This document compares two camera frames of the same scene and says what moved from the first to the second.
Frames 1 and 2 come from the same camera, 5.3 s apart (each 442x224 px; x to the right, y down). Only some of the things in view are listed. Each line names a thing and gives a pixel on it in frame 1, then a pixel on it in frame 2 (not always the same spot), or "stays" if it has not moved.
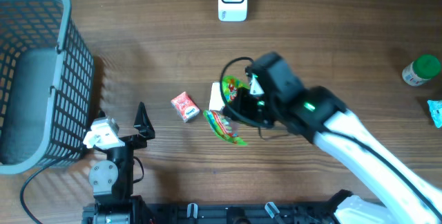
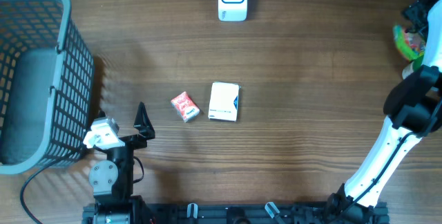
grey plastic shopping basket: [47, 79] stays
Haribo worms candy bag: [224, 126] → [411, 45]
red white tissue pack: [186, 108] stays
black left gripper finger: [142, 122] stays
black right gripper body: [252, 108] → [419, 9]
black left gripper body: [135, 142] stays
